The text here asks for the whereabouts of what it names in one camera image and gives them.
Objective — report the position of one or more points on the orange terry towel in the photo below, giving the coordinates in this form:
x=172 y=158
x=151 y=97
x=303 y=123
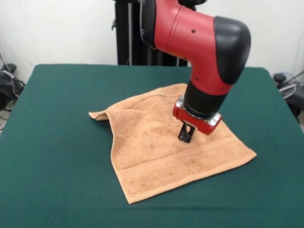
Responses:
x=147 y=147

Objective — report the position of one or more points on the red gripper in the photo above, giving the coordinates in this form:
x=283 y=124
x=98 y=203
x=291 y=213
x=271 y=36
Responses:
x=199 y=123

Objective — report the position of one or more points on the dark green table cloth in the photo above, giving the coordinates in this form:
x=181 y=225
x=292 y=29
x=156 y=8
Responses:
x=47 y=166

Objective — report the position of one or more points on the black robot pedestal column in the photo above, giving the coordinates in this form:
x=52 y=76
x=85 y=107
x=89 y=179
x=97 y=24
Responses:
x=128 y=35

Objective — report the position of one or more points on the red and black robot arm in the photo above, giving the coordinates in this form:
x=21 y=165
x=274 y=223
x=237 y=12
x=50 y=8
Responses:
x=202 y=42

